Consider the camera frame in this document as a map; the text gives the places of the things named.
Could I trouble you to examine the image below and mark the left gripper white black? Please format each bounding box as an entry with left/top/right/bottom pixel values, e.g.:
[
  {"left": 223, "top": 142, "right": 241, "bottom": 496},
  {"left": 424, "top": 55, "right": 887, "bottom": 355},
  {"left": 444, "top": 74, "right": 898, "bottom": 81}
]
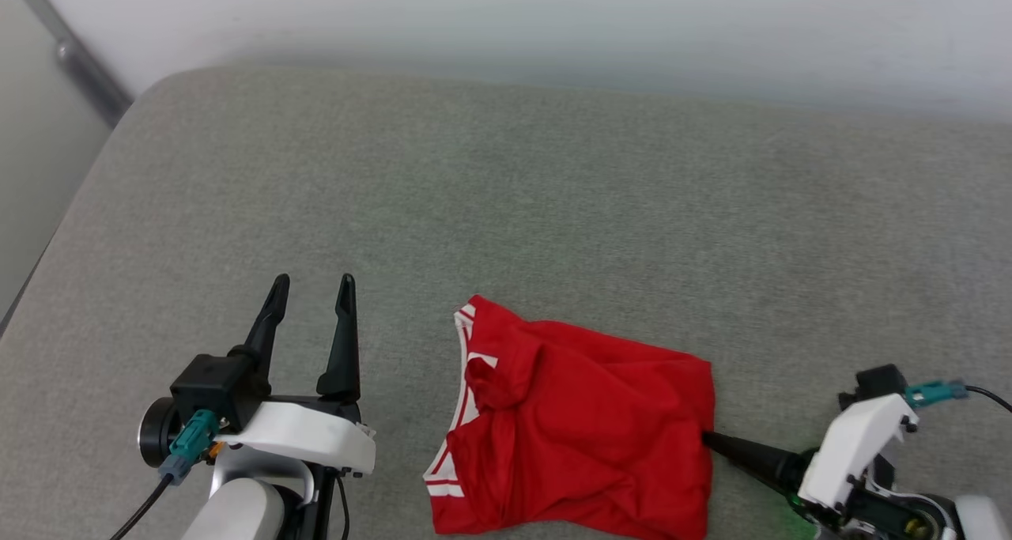
[{"left": 138, "top": 273, "right": 377, "bottom": 540}]

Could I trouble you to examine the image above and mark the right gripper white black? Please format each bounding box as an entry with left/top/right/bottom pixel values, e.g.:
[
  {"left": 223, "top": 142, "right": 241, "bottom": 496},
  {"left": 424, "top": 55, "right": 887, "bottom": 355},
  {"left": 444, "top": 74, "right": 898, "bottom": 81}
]
[{"left": 702, "top": 394, "right": 962, "bottom": 540}]

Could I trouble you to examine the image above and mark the red and white basketball jersey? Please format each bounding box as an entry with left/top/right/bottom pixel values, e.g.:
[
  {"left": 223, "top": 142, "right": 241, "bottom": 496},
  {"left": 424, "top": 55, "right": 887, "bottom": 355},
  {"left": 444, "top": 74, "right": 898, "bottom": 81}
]
[{"left": 423, "top": 293, "right": 716, "bottom": 540}]

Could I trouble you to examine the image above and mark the grey fabric sofa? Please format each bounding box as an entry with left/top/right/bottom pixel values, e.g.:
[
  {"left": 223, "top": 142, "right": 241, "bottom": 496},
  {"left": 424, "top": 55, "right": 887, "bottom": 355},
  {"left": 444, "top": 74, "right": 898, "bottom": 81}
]
[{"left": 0, "top": 64, "right": 1012, "bottom": 540}]

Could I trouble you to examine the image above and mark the teal left cable connector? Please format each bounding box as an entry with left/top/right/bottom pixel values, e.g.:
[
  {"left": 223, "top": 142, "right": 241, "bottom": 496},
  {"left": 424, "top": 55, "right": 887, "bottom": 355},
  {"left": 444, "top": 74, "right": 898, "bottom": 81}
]
[{"left": 158, "top": 410, "right": 221, "bottom": 485}]

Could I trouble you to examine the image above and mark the teal cable connector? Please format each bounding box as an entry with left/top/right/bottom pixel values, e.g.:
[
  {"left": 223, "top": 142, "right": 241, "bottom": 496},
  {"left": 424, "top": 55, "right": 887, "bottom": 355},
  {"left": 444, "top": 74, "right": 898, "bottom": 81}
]
[
  {"left": 904, "top": 380, "right": 968, "bottom": 409},
  {"left": 158, "top": 410, "right": 221, "bottom": 485}
]

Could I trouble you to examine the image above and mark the teal right cable connector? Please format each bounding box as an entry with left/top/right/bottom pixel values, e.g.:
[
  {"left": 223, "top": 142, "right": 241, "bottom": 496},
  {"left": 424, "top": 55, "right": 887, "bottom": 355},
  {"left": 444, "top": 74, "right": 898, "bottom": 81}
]
[{"left": 904, "top": 380, "right": 968, "bottom": 409}]

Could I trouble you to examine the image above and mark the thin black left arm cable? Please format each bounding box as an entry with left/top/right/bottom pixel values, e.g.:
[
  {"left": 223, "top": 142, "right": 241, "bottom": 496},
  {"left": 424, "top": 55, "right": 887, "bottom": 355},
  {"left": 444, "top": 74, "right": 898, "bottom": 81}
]
[{"left": 109, "top": 473, "right": 173, "bottom": 540}]

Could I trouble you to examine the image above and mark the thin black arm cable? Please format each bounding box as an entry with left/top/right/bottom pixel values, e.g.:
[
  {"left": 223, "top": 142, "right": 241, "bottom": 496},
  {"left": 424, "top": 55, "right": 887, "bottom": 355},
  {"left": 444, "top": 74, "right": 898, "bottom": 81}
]
[
  {"left": 109, "top": 473, "right": 173, "bottom": 540},
  {"left": 965, "top": 385, "right": 1012, "bottom": 414}
]

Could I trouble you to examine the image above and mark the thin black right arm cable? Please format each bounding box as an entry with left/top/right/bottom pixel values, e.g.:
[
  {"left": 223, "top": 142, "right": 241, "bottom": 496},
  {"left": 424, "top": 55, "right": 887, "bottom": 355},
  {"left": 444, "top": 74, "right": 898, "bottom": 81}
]
[{"left": 965, "top": 385, "right": 1012, "bottom": 414}]

